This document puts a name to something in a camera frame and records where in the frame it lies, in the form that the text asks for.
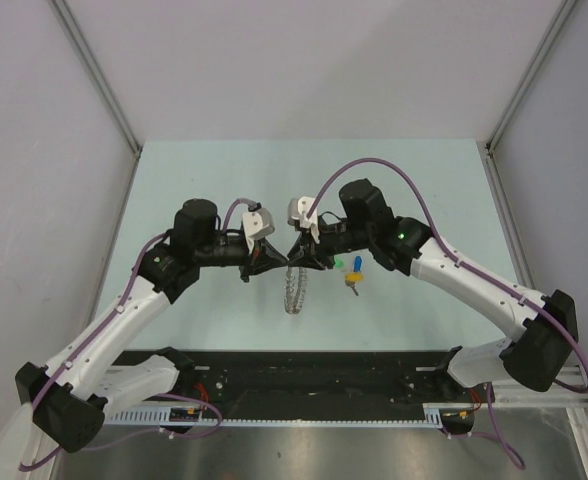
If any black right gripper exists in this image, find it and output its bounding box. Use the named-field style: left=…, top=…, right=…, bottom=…
left=287, top=216, right=372, bottom=272

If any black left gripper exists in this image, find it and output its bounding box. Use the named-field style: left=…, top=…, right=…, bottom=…
left=195, top=235, right=287, bottom=282

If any metal disc with keyrings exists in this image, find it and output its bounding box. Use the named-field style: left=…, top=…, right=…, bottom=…
left=284, top=267, right=308, bottom=315

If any blue tag key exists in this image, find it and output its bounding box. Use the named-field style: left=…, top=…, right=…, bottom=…
left=352, top=255, right=362, bottom=273

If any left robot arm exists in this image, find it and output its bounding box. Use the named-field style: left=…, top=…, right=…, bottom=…
left=15, top=199, right=287, bottom=453

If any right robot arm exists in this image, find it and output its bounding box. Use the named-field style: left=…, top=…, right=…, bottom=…
left=288, top=179, right=578, bottom=401

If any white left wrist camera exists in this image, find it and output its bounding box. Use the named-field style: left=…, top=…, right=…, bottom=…
left=242, top=208, right=275, bottom=251

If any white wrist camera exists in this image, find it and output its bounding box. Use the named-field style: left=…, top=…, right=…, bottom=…
left=242, top=208, right=275, bottom=251
left=287, top=196, right=320, bottom=243

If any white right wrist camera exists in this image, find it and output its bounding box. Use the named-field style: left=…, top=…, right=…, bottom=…
left=287, top=196, right=320, bottom=243

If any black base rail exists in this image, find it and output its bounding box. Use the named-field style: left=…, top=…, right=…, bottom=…
left=170, top=351, right=486, bottom=420

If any white slotted cable duct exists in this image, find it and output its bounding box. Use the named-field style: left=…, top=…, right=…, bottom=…
left=105, top=404, right=474, bottom=429

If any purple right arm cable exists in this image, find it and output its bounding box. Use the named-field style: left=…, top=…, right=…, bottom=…
left=306, top=157, right=588, bottom=471

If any aluminium frame post left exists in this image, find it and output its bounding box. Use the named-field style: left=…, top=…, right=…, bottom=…
left=48, top=0, right=142, bottom=158

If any aluminium frame post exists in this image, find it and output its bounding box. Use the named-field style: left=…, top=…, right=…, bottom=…
left=484, top=0, right=581, bottom=155
left=48, top=0, right=142, bottom=158

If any aluminium frame post right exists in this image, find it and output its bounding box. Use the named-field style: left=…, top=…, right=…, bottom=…
left=484, top=0, right=581, bottom=155

